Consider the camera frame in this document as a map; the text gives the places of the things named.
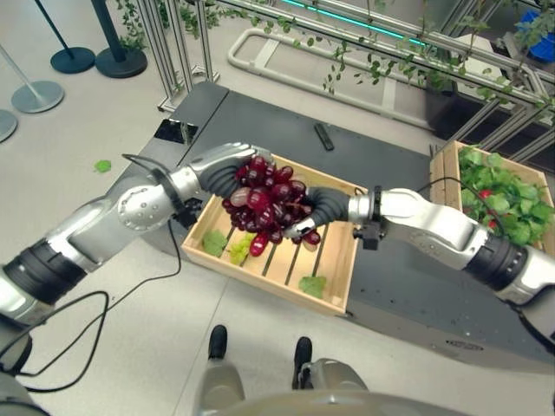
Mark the robot right leg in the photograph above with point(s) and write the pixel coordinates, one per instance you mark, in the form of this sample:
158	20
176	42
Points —
321	372

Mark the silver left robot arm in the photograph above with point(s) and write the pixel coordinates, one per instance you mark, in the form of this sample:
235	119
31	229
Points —
82	232

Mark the empty wooden slatted crate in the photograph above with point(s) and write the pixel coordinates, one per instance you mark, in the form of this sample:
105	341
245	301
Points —
277	255

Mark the black remote control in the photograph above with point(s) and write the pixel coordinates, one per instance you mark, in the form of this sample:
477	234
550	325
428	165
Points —
323	136

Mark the leafy greens pile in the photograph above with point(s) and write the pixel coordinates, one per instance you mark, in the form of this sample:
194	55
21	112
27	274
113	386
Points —
507	195

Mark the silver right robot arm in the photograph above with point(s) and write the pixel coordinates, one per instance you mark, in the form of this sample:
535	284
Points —
459	234

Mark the yellow-green leaf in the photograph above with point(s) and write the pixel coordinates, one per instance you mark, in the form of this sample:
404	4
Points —
239	250

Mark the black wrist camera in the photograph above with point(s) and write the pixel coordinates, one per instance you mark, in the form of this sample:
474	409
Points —
369	234
187	213

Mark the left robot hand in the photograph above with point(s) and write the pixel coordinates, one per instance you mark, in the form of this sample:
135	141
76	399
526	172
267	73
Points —
217	171

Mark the robot left leg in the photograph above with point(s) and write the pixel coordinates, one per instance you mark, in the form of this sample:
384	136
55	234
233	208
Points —
221	372

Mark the aluminium frame with vines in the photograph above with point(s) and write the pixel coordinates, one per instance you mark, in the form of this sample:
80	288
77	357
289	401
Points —
390	47

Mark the dark stanchion base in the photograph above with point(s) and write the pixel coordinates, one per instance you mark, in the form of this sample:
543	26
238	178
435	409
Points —
72	59
121	61

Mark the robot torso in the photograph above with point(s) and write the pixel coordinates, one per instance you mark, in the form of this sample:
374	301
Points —
329	403

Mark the white tubular floor frame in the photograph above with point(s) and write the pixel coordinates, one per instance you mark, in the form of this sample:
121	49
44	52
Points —
321	73

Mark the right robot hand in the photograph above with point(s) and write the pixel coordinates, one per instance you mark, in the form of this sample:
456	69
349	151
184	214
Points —
323	208

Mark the blue container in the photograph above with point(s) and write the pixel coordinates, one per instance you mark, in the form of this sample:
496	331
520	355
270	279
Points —
537	37

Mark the green leaf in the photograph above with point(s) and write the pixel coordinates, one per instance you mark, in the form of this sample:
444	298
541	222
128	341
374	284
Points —
214	242
313	286
102	166

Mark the wooden crate with greens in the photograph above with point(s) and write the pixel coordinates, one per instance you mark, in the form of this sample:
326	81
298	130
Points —
494	190

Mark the dark grey low platform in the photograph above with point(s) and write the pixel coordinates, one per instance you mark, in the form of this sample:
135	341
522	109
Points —
347	182

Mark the red grape bunch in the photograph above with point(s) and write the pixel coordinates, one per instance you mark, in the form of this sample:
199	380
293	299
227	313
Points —
269	200

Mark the red fruit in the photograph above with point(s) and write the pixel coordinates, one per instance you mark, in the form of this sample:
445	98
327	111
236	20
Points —
485	194

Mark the silver stanchion base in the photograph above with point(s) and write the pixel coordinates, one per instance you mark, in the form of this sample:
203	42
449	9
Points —
37	96
6	125

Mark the robot leg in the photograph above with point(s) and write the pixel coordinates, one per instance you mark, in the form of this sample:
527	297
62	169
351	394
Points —
221	372
321	372

